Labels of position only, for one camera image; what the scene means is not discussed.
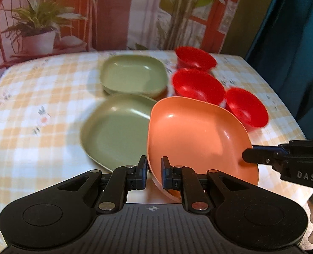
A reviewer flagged orange square plate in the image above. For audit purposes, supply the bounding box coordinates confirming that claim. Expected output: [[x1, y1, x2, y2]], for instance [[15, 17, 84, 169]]
[[147, 97, 259, 202]]

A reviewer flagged red bowl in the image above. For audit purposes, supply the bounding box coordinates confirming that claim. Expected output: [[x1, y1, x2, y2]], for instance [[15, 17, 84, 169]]
[[172, 68, 226, 106], [175, 46, 217, 72], [225, 87, 269, 131]]

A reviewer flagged near green square plate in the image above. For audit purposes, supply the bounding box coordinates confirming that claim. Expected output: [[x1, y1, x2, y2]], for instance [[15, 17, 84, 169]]
[[80, 94, 156, 171]]

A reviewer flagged green square plate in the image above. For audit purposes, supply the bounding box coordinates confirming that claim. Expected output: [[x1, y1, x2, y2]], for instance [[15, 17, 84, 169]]
[[100, 54, 168, 98], [80, 94, 156, 171]]

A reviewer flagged far green square plate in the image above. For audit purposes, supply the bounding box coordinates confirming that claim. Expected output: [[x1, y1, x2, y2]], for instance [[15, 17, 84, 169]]
[[100, 54, 168, 98]]

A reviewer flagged dark teal curtain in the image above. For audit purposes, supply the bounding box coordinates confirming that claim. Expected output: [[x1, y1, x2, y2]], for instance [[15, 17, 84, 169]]
[[246, 0, 313, 139]]

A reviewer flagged printed room scene backdrop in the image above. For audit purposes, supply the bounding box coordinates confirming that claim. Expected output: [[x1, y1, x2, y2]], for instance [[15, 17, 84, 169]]
[[0, 0, 239, 68]]

